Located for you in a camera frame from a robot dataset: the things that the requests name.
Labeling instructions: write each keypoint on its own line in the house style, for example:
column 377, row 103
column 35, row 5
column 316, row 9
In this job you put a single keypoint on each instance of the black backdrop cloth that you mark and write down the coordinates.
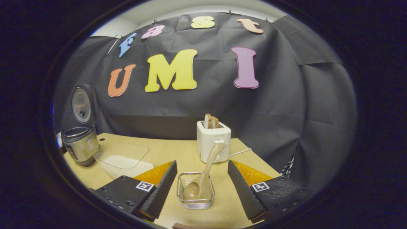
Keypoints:
column 286, row 95

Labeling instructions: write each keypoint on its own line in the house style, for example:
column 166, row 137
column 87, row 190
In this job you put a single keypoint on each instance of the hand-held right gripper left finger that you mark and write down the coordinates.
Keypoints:
column 160, row 190

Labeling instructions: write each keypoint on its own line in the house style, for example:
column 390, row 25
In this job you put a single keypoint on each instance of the white toaster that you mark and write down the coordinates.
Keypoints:
column 210, row 140

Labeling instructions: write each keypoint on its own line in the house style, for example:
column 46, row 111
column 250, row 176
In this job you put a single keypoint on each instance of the clear plastic container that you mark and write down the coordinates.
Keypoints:
column 120, row 151

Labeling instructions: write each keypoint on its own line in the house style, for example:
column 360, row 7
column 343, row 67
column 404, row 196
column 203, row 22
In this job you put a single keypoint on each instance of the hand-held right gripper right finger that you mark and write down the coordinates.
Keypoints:
column 243, row 190

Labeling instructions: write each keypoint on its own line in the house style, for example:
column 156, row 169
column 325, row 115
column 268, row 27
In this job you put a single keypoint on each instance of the black and silver rice cooker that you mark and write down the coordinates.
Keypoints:
column 81, row 144

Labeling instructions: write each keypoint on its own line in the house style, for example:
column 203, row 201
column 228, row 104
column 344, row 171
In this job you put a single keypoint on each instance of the toasted bread slice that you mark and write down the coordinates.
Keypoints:
column 215, row 122
column 207, row 121

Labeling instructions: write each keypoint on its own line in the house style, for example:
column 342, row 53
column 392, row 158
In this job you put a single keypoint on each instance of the wooden spoon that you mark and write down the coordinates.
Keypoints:
column 206, row 168

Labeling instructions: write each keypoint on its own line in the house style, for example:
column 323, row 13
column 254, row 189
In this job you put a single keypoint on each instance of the black lattice frame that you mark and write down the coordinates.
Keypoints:
column 287, row 167

